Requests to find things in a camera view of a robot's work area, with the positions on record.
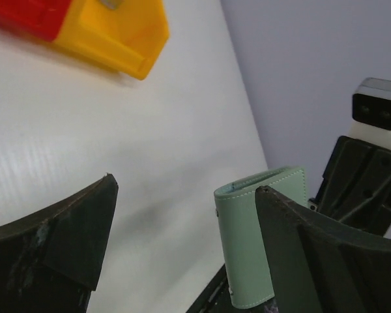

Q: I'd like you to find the yellow plastic bin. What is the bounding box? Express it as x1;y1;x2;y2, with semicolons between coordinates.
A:
54;1;169;80

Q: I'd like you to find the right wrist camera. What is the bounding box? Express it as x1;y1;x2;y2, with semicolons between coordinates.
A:
347;77;391;154

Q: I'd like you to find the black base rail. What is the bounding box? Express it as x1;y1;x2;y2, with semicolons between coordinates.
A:
186;265;234;313

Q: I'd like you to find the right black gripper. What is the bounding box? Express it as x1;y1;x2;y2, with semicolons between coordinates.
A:
308;136;391;236

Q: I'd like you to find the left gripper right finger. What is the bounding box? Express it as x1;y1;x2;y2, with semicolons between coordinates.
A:
255;186;391;313

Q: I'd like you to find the red plastic bin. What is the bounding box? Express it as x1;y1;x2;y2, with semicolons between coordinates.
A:
0;0;71;42

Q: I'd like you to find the green leather card holder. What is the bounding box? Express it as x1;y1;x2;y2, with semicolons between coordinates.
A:
214;166;308;309

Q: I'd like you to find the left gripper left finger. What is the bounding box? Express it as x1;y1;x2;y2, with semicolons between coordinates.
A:
0;174;119;313

